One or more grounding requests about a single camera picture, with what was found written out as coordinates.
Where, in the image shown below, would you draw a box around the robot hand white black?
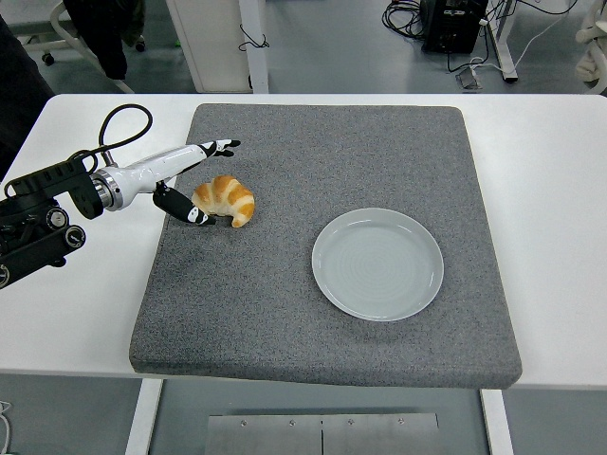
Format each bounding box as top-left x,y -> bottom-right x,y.
101,137 -> 242,228

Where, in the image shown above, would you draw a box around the croissant bread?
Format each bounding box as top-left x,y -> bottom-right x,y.
192,174 -> 256,229

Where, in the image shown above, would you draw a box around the grey round plate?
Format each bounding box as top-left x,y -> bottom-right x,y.
311,207 -> 446,323

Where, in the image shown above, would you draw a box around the grey metal plate with screws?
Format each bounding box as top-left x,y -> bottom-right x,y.
204,412 -> 441,455

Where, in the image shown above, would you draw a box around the white desk panel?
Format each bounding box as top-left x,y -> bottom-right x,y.
165,0 -> 270,95

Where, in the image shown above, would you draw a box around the person's legs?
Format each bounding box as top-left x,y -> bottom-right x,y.
63,0 -> 146,81

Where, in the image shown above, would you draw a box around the person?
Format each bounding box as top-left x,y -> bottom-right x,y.
0,13 -> 56,181

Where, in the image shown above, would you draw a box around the grey felt mat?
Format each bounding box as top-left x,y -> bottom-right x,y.
128,102 -> 524,391

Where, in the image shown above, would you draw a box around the white table leg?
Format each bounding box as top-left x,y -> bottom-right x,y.
123,378 -> 165,455
479,388 -> 516,455

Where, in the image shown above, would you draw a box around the clear floor box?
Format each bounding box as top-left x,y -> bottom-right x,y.
455,65 -> 484,91

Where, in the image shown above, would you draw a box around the black equipment box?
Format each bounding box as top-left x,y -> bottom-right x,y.
420,0 -> 489,54

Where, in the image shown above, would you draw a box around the white desk leg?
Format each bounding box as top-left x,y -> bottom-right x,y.
487,0 -> 519,82

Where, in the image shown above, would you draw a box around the white rolling chair frame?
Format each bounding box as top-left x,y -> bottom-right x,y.
9,0 -> 137,95

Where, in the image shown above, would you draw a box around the black cable loop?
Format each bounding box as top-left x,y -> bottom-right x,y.
238,23 -> 270,52

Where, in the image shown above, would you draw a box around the black cable bundle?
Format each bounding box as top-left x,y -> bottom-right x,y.
381,0 -> 426,39

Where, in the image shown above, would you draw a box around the thin white cable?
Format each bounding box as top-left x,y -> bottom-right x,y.
0,400 -> 13,455

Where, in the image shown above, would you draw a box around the white floor cable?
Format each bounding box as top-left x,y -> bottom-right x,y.
469,0 -> 579,77

